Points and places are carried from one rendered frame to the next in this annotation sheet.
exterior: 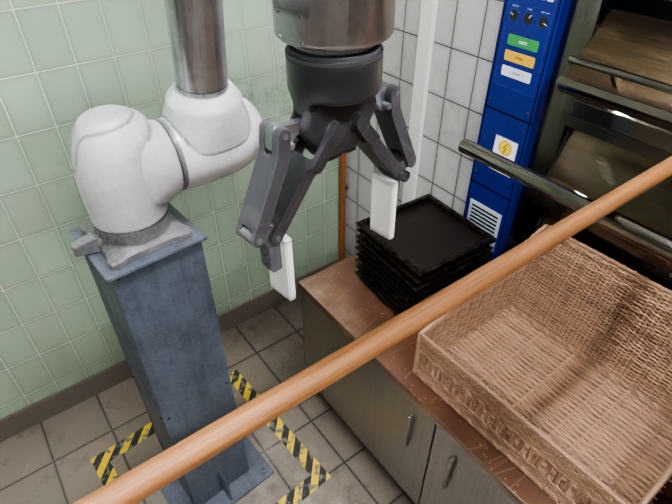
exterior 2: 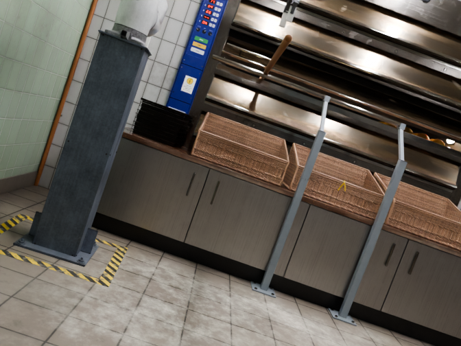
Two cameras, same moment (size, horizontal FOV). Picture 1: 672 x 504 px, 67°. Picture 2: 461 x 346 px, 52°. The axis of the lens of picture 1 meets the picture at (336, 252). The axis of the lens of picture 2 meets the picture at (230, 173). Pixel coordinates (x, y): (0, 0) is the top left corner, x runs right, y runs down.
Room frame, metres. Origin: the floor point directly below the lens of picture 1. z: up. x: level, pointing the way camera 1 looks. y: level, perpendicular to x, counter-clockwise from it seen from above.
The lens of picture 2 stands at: (-0.86, 1.85, 0.78)
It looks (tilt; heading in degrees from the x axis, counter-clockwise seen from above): 5 degrees down; 304
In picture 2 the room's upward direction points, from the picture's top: 20 degrees clockwise
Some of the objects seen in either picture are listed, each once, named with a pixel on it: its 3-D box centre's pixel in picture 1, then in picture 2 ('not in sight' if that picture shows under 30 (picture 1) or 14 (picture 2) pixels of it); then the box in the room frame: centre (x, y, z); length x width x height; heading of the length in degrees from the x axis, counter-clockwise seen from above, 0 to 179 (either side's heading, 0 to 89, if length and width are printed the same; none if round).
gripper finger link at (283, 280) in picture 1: (280, 263); (291, 14); (0.35, 0.05, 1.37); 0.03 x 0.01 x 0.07; 43
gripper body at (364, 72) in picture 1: (334, 99); not in sight; (0.40, 0.00, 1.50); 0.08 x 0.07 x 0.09; 133
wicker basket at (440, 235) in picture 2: not in sight; (419, 210); (-0.19, -1.27, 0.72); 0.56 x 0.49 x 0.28; 38
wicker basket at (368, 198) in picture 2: not in sight; (332, 178); (0.29, -0.91, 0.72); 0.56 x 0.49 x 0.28; 37
